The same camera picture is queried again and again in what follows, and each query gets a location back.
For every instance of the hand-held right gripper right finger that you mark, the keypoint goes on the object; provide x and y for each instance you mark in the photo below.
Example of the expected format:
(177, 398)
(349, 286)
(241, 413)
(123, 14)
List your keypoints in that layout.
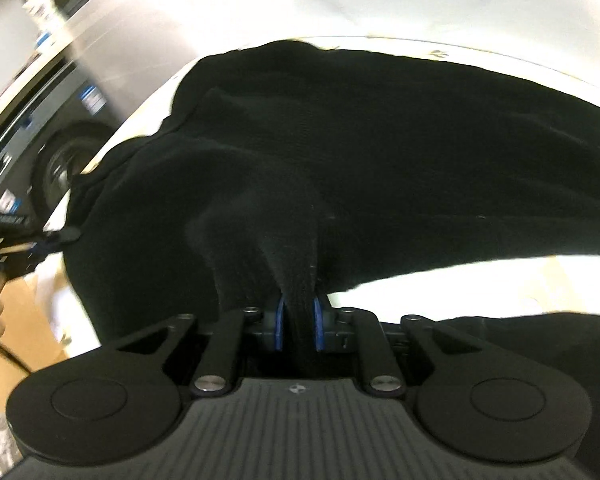
(319, 325)

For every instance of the floral checked mat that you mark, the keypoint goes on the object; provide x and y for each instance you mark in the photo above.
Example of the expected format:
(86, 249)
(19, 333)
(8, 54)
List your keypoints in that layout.
(530, 285)

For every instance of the grey washing machine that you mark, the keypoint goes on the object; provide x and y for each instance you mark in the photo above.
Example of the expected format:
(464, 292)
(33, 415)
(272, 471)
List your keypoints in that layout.
(65, 160)

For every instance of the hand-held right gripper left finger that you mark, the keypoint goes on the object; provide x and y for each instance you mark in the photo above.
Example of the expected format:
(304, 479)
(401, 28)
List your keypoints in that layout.
(279, 325)

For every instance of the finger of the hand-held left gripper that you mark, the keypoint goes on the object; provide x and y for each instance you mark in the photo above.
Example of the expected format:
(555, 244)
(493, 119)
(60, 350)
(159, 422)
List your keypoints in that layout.
(55, 240)

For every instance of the black pants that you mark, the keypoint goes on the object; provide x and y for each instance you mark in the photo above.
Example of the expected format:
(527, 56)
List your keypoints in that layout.
(380, 160)

